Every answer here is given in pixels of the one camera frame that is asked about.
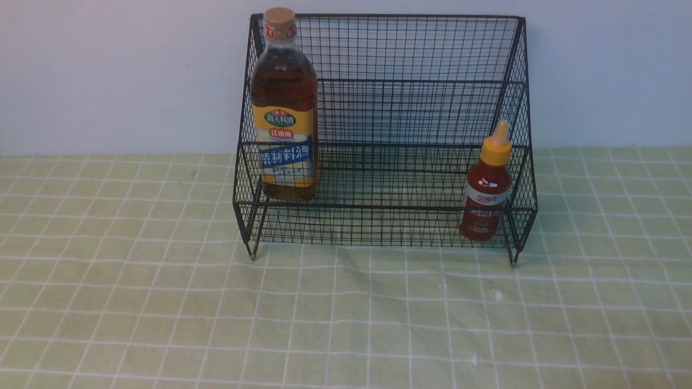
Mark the cooking wine bottle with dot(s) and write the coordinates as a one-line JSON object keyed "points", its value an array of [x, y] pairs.
{"points": [[284, 97]]}

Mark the red sauce bottle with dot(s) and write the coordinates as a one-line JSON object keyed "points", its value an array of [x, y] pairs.
{"points": [[487, 187]]}

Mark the green checkered tablecloth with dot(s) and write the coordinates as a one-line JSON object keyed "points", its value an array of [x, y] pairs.
{"points": [[129, 272]]}

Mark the black wire mesh rack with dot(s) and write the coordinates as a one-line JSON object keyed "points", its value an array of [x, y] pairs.
{"points": [[404, 103]]}

